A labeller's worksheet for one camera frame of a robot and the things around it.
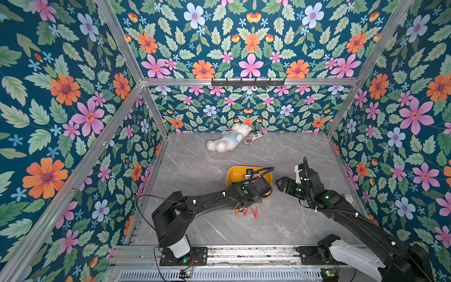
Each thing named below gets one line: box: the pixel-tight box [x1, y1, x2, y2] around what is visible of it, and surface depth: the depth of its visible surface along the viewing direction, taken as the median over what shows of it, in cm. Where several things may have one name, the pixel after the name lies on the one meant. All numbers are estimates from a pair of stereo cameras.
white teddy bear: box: [206, 123, 253, 153], surface depth 109 cm
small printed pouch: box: [242, 130, 264, 144], surface depth 117 cm
